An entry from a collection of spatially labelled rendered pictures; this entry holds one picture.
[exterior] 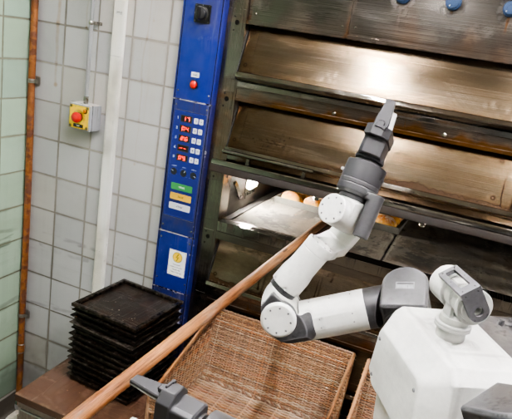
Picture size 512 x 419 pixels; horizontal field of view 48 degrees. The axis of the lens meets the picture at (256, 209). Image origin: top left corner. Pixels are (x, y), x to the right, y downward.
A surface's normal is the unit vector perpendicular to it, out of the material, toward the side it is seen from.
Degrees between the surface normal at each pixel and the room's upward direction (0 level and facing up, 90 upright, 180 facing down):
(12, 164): 90
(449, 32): 90
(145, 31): 90
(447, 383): 61
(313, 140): 70
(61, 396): 0
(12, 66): 90
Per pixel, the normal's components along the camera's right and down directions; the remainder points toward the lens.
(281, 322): -0.15, 0.13
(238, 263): -0.29, -0.12
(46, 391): 0.15, -0.95
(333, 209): -0.59, -0.29
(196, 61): -0.37, 0.22
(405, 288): -0.29, -0.74
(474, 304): 0.14, 0.30
